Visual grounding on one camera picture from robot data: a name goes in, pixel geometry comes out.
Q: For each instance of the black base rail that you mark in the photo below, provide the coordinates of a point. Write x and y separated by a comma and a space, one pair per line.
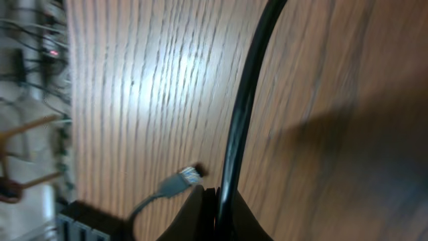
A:
78, 221

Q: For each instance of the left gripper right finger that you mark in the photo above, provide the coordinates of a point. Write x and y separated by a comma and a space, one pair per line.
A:
244, 224

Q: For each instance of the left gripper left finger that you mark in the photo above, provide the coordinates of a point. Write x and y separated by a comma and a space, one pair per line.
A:
196, 219

